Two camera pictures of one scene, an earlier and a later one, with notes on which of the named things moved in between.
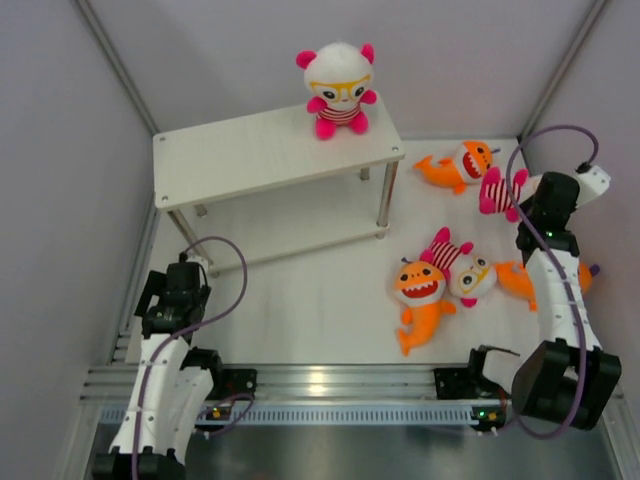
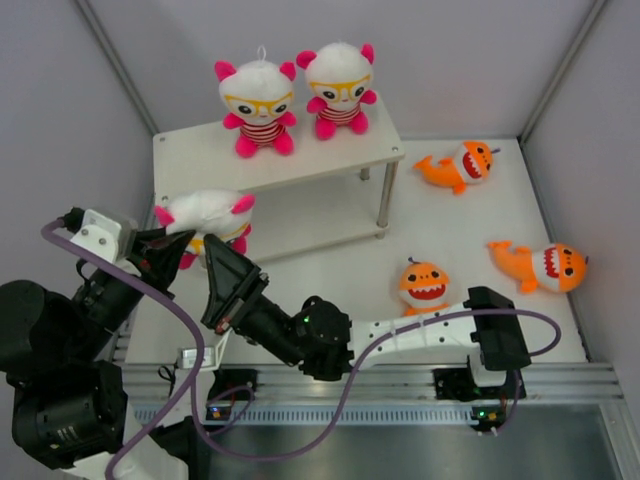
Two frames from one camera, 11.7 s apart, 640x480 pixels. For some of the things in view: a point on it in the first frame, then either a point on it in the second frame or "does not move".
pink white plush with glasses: (338, 81) does not move
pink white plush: (494, 196) -> (257, 96)
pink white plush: (468, 278) -> (219, 213)
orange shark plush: (418, 289) does not move
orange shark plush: (469, 164) does not move
